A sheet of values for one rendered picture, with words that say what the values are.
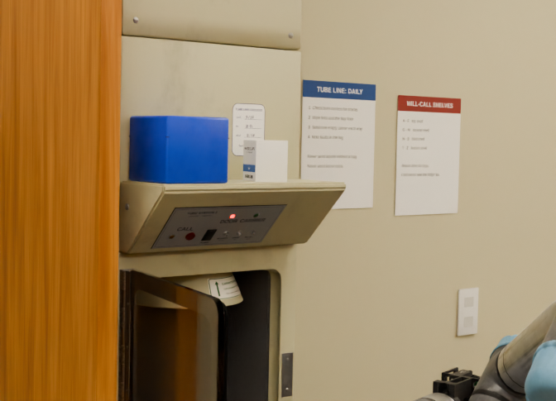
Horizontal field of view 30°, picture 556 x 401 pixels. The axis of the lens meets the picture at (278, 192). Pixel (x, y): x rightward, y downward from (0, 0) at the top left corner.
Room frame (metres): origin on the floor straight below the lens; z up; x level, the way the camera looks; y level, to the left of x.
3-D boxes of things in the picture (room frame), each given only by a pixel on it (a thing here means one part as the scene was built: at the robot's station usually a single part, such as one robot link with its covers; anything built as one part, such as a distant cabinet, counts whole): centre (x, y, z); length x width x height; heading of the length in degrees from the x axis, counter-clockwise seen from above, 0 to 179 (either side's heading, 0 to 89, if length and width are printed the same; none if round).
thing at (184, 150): (1.43, 0.14, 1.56); 0.10 x 0.10 x 0.09; 38
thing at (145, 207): (1.49, 0.06, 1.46); 0.32 x 0.11 x 0.10; 128
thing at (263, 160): (1.52, 0.02, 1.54); 0.05 x 0.05 x 0.06; 23
